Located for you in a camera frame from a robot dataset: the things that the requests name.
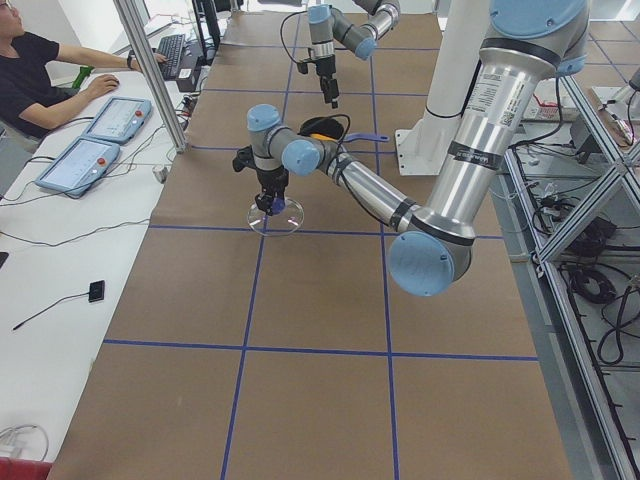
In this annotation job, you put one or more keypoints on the glass lid with blue knob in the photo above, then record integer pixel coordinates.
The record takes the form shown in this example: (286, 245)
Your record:
(279, 224)

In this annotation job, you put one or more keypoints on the dark blue pot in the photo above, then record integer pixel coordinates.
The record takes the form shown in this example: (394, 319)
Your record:
(331, 127)

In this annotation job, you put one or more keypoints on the person's right hand on mouse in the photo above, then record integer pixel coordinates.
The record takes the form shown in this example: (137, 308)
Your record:
(102, 85)

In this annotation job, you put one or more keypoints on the black keyboard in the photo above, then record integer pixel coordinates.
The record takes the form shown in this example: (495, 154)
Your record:
(171, 47)

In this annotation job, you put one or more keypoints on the upper teach pendant tablet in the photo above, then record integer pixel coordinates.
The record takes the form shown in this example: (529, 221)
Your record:
(119, 119)

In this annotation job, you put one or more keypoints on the teach pendant tablet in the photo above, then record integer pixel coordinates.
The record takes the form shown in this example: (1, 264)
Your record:
(119, 119)
(84, 162)

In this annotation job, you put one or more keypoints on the lower teach pendant tablet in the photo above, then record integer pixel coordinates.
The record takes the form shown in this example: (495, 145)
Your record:
(84, 162)

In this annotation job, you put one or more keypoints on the small black square device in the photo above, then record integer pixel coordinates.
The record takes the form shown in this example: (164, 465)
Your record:
(96, 291)

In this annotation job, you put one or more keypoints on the seated person black shirt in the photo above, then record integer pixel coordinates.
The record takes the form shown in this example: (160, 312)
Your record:
(30, 103)

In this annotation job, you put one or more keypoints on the aluminium frame post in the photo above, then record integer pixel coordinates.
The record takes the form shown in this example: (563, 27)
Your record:
(134, 29)

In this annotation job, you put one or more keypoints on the aluminium side frame rack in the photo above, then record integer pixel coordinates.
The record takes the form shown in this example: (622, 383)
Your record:
(568, 203)

